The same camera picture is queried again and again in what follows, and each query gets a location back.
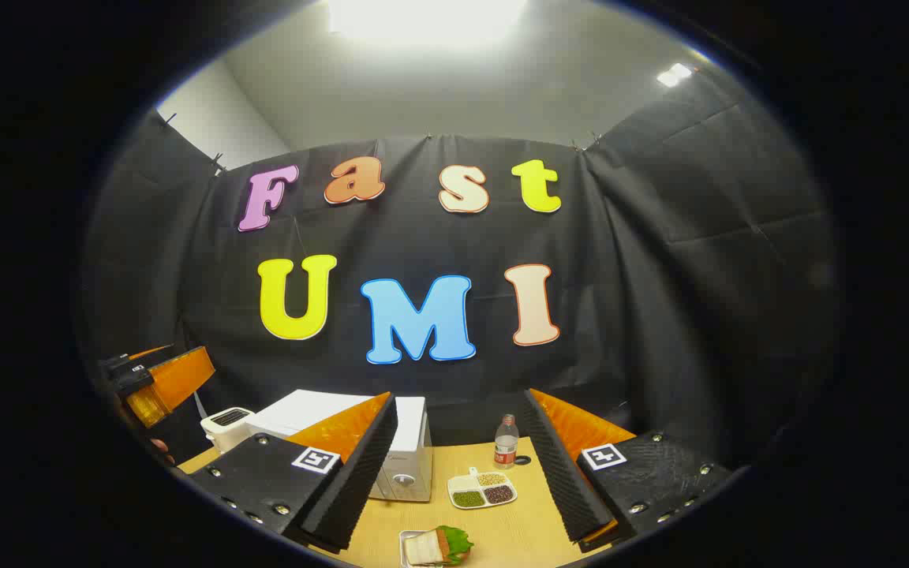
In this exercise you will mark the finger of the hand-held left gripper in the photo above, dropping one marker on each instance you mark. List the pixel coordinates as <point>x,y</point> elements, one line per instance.
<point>151,353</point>
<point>174,383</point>

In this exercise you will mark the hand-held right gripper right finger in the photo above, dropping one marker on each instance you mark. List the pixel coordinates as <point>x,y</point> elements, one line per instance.
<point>561,473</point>

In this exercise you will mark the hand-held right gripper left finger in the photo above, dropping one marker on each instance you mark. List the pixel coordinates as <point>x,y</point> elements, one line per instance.
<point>360,473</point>

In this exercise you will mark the white microwave oven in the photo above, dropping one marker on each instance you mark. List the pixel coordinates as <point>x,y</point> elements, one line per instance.
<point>411,465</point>

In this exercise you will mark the sandwich with lettuce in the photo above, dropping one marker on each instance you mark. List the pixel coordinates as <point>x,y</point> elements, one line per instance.
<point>431,546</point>

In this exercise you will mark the clear plastic water bottle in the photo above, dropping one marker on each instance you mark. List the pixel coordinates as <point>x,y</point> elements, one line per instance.
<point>506,446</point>

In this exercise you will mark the white toaster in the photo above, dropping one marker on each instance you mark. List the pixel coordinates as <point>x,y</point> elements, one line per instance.
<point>226,430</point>

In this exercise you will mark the white divided dish of beans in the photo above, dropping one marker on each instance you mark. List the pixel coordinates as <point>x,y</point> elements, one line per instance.
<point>482,489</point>

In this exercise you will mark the white plastic tray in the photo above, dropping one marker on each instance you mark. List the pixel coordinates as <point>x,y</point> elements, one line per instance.
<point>403,548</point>

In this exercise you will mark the small ceiling light panel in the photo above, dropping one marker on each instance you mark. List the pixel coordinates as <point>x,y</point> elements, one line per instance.
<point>674,75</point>

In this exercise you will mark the large ceiling light panel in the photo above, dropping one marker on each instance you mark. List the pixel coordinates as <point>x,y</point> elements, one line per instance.
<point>423,16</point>

